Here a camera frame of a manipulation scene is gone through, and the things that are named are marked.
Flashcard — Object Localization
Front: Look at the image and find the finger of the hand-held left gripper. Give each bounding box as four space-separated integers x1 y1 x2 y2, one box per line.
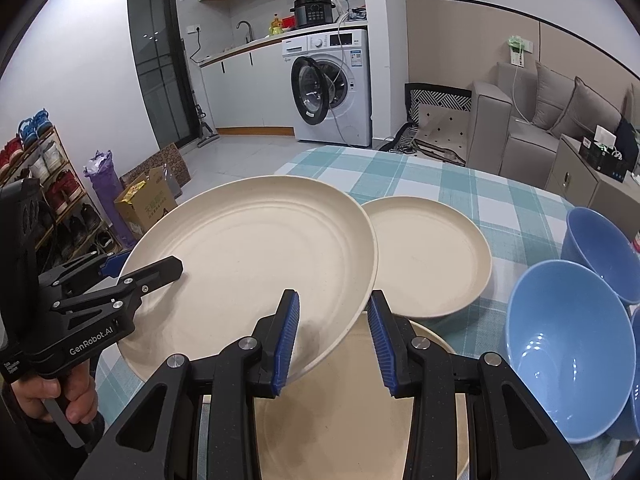
52 255 184 312
37 251 132 296

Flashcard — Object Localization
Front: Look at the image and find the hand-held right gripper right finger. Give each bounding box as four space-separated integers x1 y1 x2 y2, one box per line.
367 290 591 480

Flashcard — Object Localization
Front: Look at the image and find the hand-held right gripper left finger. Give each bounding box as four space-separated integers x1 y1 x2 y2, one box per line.
87 287 301 480

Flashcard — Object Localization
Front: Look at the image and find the large cream plate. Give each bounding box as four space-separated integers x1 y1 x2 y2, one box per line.
116 175 378 381

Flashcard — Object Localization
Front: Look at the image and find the small cream plate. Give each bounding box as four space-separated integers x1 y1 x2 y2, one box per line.
361 196 493 320

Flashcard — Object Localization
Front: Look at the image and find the blue bowl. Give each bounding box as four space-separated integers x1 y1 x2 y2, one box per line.
560 206 640 306
607 307 640 441
504 259 635 445

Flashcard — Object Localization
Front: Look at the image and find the person's left hand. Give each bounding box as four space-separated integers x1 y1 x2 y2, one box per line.
10 374 99 426

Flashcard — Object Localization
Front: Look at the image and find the yellow cardboard box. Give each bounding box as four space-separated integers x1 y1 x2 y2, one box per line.
114 167 178 233

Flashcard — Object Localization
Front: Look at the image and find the purple plastic bag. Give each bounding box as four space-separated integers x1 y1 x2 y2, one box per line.
84 150 138 248

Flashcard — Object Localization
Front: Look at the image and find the shoe rack with shoes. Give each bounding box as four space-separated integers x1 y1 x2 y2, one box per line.
0 109 118 271

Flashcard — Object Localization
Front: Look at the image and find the patterned brown cardboard box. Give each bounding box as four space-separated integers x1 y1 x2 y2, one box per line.
120 142 192 196

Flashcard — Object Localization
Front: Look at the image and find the wooden shoe rack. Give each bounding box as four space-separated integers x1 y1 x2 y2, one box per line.
0 125 121 271

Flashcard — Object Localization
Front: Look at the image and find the stick vacuum cleaner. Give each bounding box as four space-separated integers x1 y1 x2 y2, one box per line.
180 37 221 148

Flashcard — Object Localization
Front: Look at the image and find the teal checkered tablecloth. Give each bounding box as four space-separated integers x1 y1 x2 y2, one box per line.
92 145 640 480

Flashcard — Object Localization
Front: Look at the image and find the white kitchen counter cabinet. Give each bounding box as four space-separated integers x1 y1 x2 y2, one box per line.
199 25 296 136

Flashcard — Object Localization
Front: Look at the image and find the dark glass door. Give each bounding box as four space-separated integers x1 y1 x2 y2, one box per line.
127 0 193 148

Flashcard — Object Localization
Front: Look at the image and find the white washing machine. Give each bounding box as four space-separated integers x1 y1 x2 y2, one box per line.
281 29 373 148

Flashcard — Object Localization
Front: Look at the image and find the grey sofa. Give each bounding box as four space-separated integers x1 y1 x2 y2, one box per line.
467 62 640 181

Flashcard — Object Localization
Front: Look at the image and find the grey bedside cabinet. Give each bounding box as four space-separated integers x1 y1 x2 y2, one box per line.
545 134 640 211

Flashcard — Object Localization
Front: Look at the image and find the black box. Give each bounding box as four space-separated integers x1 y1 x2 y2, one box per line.
577 137 628 181

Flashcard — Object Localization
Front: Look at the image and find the black pressure cooker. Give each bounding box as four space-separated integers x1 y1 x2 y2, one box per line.
291 0 337 30

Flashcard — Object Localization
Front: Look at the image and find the small grey cushion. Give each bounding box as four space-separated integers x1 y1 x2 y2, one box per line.
532 61 576 131

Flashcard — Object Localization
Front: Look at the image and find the large grey cushion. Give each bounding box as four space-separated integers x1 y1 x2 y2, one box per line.
550 76 626 141

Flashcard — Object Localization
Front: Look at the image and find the dark bag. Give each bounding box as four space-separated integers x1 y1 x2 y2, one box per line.
614 117 640 163

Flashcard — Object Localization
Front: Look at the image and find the white charging cable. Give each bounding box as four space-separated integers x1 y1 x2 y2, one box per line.
511 62 536 123

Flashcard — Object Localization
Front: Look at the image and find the wall socket with green charger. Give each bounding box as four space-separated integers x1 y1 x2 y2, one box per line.
506 35 533 67

